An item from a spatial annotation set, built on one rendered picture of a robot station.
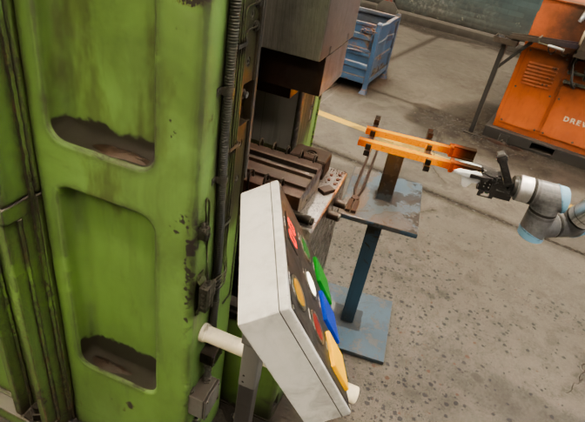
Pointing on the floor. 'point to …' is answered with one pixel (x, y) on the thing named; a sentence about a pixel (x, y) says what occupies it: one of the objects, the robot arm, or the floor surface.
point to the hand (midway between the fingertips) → (458, 165)
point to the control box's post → (247, 385)
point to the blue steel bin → (370, 47)
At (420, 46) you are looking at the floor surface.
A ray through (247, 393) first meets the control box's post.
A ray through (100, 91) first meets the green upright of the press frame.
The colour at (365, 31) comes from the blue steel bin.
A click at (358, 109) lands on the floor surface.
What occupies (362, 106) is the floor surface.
